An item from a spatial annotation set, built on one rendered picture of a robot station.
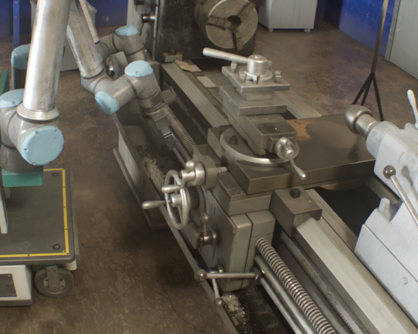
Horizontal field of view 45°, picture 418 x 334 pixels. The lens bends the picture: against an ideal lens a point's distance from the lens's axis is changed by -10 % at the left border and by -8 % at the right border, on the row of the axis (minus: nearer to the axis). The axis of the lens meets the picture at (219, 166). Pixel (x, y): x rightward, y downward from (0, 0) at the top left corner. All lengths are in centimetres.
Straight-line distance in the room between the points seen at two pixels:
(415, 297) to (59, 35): 125
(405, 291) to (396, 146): 38
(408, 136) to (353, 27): 515
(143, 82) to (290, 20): 443
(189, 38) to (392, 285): 162
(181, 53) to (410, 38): 354
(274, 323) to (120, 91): 94
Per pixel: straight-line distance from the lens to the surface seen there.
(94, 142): 359
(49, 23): 164
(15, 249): 226
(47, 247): 225
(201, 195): 183
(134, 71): 189
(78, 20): 184
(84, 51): 190
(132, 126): 293
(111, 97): 186
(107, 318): 239
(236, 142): 170
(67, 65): 459
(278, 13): 610
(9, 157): 198
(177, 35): 257
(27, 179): 199
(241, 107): 167
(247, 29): 247
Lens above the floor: 177
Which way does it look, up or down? 31 degrees down
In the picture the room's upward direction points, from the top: 7 degrees clockwise
